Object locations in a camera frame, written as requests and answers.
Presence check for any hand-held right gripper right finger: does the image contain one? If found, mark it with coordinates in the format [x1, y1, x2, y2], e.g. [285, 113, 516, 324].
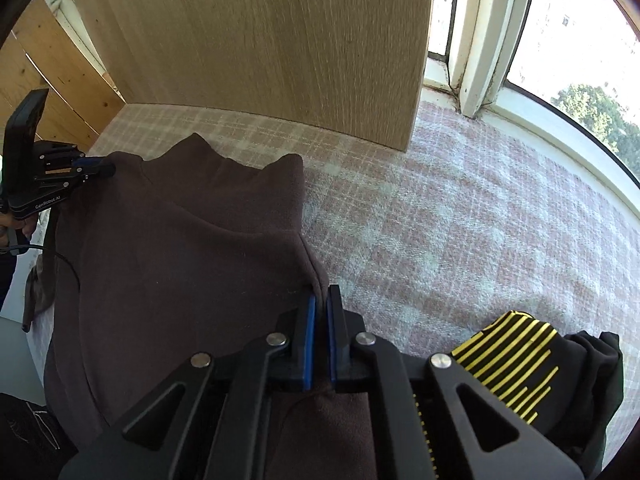
[326, 284, 585, 480]

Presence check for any light wooden board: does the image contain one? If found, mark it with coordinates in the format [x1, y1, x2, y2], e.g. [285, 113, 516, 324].
[65, 0, 436, 152]

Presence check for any black jacket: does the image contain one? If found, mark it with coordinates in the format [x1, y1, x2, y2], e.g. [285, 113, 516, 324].
[0, 392, 78, 480]

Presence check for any black garment with yellow stripes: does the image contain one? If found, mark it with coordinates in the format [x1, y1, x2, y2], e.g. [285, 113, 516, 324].
[410, 310, 625, 480]

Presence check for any brown sweater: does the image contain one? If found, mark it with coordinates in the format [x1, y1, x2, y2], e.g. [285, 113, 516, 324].
[21, 132, 381, 480]

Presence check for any black cable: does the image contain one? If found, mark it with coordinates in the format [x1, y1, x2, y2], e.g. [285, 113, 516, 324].
[0, 242, 83, 291]

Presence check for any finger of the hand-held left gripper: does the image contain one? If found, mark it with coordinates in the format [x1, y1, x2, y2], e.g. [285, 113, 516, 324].
[72, 157, 117, 184]

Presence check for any pink plaid blanket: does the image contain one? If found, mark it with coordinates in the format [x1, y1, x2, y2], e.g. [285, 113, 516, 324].
[87, 100, 640, 461]

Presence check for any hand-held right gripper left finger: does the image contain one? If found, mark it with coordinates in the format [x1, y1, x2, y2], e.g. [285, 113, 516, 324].
[59, 294, 317, 480]

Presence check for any white window frame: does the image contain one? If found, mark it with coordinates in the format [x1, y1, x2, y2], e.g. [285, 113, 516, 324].
[37, 0, 640, 183]

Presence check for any pine slatted board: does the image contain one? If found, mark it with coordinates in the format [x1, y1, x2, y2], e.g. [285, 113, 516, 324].
[0, 0, 126, 156]

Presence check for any person's left hand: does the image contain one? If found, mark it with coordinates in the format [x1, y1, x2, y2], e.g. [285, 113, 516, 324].
[0, 211, 39, 241]

